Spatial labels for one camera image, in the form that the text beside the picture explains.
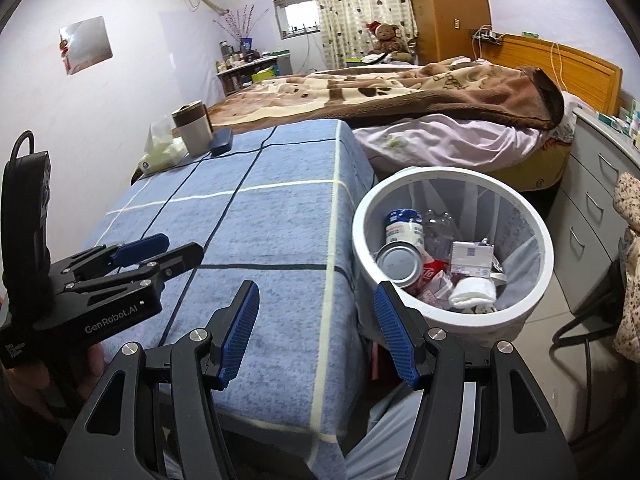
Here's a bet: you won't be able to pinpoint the black loop cable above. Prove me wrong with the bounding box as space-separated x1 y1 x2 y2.
10 131 37 162

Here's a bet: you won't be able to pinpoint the thin black cable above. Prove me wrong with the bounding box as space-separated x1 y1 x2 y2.
142 152 216 177

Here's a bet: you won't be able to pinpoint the yellow tissue pack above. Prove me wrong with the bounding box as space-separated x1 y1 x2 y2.
137 115 188 178

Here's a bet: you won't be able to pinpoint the floral cloth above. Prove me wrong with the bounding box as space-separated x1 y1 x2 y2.
612 171 640 361

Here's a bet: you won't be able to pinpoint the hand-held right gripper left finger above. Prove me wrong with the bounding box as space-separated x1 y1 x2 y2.
59 280 261 480

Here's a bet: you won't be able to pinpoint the barred window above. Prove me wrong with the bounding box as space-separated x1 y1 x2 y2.
273 0 321 40

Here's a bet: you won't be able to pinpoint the pink bed sheet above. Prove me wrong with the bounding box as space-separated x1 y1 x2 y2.
352 87 588 193

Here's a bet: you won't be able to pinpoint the red drink can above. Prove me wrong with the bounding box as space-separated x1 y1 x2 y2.
375 241 425 289

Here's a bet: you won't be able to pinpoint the white paper bag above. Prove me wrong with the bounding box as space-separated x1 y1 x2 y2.
447 277 497 311

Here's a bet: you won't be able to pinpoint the grey drawer cabinet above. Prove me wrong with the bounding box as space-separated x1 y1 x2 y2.
547 107 640 316

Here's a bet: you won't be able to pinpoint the cluster of jars and bottles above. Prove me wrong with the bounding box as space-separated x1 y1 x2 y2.
215 40 261 73

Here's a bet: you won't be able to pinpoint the grey cup brown lid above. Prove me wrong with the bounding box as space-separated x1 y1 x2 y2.
171 101 215 157

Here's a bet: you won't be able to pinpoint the wooden bed frame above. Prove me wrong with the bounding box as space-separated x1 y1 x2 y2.
472 32 623 193

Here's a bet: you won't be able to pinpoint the brown printed blanket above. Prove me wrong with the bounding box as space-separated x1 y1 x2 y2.
207 57 566 136

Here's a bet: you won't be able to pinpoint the teddy bear red hat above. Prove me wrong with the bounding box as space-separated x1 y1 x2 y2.
365 21 413 63

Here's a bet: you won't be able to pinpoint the wooden wardrobe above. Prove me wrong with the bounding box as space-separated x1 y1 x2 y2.
400 0 492 66

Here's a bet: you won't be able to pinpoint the silver wall poster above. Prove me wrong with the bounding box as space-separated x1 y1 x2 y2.
59 16 112 76

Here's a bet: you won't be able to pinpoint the person's grey pants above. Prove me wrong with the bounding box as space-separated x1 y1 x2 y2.
345 380 481 480

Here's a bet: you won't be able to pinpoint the white blue-label plastic bottle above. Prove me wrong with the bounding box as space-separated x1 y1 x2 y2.
384 208 425 251

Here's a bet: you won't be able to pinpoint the clear plastic bottle red cap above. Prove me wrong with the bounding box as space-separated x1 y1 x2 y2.
422 211 457 263

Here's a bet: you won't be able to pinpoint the row of small cosmetic boxes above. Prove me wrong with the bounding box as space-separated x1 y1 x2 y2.
597 97 640 148

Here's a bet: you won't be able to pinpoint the dark blue glasses case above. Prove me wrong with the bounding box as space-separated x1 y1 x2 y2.
209 127 234 157

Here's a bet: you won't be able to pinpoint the blue checked tablecloth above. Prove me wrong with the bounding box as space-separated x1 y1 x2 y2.
82 119 378 466

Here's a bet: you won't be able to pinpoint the person's left hand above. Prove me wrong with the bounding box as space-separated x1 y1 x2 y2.
0 342 108 423

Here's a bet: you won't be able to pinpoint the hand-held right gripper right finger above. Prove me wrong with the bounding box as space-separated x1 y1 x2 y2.
372 280 581 480

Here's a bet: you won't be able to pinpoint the yellow charging cable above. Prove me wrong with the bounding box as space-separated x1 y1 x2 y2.
549 41 566 90

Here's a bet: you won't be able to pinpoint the white mesh waste bin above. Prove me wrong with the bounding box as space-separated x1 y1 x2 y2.
351 166 555 341

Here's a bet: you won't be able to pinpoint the heart patterned curtain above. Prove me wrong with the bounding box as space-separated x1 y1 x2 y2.
306 0 418 68

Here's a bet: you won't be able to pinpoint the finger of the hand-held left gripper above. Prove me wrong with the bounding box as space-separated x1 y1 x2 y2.
52 233 169 273
55 241 205 296

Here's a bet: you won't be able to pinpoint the vase with bare branches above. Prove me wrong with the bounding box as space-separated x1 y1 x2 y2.
212 5 266 53

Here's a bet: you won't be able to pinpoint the black chair frame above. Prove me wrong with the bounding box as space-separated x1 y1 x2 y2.
552 237 640 453

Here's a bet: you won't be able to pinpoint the white desk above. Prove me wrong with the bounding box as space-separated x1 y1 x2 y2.
216 52 293 96

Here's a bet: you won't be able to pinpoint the small purple box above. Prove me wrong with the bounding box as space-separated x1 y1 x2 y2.
450 240 496 277

